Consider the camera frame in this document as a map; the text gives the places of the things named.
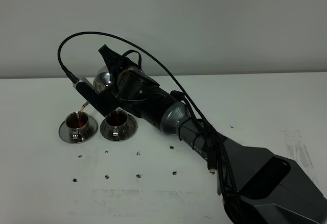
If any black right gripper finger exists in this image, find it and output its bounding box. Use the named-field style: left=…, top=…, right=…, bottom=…
left=98, top=45, right=122, bottom=81

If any right stainless steel saucer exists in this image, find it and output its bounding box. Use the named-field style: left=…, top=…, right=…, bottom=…
left=100, top=115, right=138, bottom=141

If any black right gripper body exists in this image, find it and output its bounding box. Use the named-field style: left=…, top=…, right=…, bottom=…
left=100, top=68, right=177, bottom=127

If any left stainless steel saucer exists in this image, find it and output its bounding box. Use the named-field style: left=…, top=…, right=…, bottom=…
left=59, top=116, right=98, bottom=144

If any right stainless steel teacup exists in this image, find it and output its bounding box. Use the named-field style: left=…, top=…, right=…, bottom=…
left=105, top=109, right=128, bottom=141

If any left stainless steel teacup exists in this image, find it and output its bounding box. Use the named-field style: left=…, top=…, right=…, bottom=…
left=65, top=111, right=90, bottom=141

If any stainless steel teacup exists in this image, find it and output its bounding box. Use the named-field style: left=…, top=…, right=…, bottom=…
left=65, top=111, right=90, bottom=141
left=105, top=109, right=128, bottom=141

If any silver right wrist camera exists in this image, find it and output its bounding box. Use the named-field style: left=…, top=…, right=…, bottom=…
left=72, top=76, right=100, bottom=105

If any stainless steel teapot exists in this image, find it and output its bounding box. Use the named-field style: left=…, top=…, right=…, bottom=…
left=80, top=66, right=112, bottom=101

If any black right camera cable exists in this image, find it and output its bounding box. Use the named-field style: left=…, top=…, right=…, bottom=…
left=57, top=31, right=246, bottom=224

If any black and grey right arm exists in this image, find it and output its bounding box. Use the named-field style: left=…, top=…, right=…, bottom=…
left=99, top=46, right=326, bottom=223

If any stainless steel saucer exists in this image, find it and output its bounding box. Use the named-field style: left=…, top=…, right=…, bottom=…
left=100, top=115, right=138, bottom=141
left=59, top=116, right=98, bottom=144

